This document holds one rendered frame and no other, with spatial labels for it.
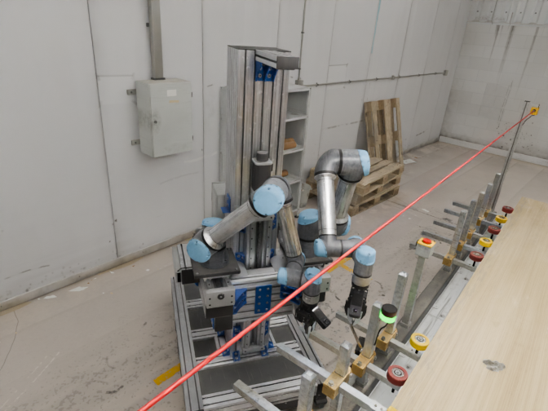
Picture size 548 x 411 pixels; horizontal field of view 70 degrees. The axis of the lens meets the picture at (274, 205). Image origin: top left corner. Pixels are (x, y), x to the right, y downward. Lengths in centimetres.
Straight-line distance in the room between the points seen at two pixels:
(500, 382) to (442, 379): 23
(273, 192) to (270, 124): 52
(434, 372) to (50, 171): 285
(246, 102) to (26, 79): 178
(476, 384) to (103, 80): 306
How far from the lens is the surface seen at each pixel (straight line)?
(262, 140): 195
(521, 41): 918
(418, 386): 177
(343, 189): 187
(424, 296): 261
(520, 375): 202
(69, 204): 354
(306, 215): 201
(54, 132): 335
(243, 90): 190
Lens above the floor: 214
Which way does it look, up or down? 25 degrees down
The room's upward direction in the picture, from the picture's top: 4 degrees clockwise
